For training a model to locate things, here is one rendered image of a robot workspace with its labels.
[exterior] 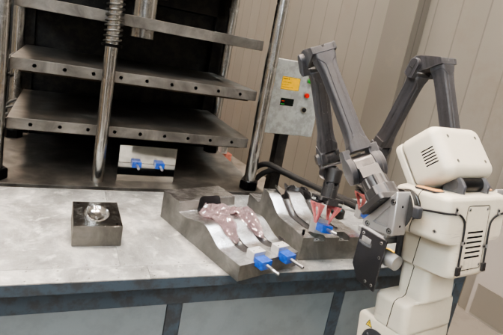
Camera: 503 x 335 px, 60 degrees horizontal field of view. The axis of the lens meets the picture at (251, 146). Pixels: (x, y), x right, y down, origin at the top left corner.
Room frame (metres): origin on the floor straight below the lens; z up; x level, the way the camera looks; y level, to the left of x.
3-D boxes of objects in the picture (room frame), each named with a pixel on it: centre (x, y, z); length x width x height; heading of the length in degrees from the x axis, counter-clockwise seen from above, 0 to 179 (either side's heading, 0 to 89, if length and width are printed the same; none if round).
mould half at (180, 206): (1.48, 0.04, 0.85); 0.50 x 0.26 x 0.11; 42
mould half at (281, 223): (1.71, -0.25, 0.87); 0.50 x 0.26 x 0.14; 25
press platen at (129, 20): (2.31, 0.68, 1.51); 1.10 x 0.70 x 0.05; 115
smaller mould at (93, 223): (1.35, 0.47, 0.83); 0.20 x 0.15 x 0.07; 25
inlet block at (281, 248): (1.32, -0.19, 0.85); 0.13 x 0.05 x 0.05; 42
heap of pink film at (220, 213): (1.48, 0.03, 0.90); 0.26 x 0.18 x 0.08; 42
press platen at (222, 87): (2.30, 0.68, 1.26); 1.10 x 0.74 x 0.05; 115
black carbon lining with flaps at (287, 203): (1.69, -0.25, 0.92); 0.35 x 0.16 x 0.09; 25
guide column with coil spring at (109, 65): (1.88, 0.67, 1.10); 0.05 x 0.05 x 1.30
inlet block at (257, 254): (1.25, -0.11, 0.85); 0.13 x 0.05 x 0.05; 42
